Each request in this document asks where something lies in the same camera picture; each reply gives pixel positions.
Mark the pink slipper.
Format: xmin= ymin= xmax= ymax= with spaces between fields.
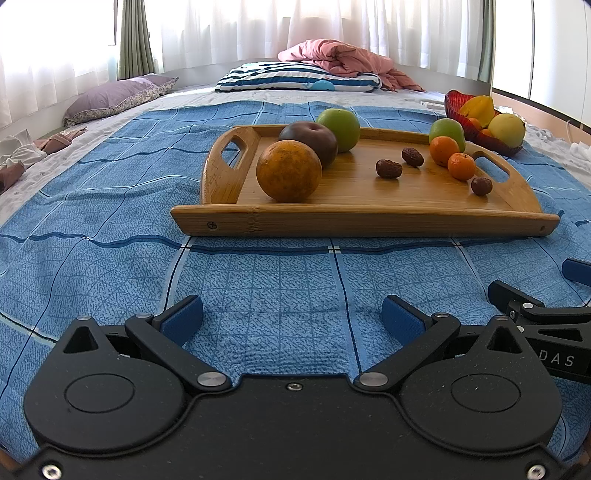
xmin=0 ymin=161 xmax=26 ymax=193
xmin=34 ymin=127 xmax=88 ymax=155

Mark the dark purple round fruit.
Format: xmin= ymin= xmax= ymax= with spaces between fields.
xmin=277 ymin=121 xmax=339 ymax=169

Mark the white wardrobe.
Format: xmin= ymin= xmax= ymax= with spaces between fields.
xmin=492 ymin=0 xmax=591 ymax=123

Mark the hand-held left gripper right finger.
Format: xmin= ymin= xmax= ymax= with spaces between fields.
xmin=353 ymin=295 xmax=532 ymax=396

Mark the wooden bed frame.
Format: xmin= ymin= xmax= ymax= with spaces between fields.
xmin=492 ymin=90 xmax=591 ymax=144

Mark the purple pillow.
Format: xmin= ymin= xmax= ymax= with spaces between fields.
xmin=63 ymin=75 xmax=180 ymax=128

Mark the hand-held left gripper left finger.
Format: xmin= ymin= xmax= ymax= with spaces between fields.
xmin=60 ymin=295 xmax=233 ymax=396

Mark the wooden tray with handles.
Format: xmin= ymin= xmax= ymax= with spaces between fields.
xmin=170 ymin=124 xmax=560 ymax=238

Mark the green apple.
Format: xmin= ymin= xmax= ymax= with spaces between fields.
xmin=428 ymin=117 xmax=466 ymax=151
xmin=317 ymin=108 xmax=361 ymax=153

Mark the yellow starfruit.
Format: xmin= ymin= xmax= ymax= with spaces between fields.
xmin=459 ymin=95 xmax=496 ymax=129

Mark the red glass bowl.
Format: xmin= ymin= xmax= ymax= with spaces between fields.
xmin=444 ymin=89 xmax=525 ymax=157

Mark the green curtain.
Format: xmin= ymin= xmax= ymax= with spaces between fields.
xmin=117 ymin=0 xmax=155 ymax=80
xmin=478 ymin=0 xmax=496 ymax=86

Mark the blue checked blanket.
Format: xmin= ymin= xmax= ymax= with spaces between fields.
xmin=0 ymin=102 xmax=591 ymax=462

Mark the medium orange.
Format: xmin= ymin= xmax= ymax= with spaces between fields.
xmin=429 ymin=136 xmax=461 ymax=168

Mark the pink quilt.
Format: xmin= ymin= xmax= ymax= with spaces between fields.
xmin=278 ymin=39 xmax=424 ymax=92

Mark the grey bed sheet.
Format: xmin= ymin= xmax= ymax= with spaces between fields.
xmin=0 ymin=85 xmax=591 ymax=222

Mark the white garment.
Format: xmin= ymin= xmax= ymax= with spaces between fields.
xmin=0 ymin=130 xmax=38 ymax=168

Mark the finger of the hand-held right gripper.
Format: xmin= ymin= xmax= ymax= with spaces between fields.
xmin=488 ymin=279 xmax=591 ymax=326
xmin=562 ymin=258 xmax=591 ymax=289

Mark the blue white striped pillow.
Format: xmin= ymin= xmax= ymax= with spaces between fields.
xmin=215 ymin=61 xmax=382 ymax=93

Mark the large brownish orange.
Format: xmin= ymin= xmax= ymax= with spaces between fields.
xmin=256 ymin=140 xmax=323 ymax=203

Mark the white crumpled cloth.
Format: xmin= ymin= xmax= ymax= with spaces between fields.
xmin=570 ymin=141 xmax=591 ymax=172

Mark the white sheer curtain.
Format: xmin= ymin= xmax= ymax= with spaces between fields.
xmin=0 ymin=0 xmax=483 ymax=132

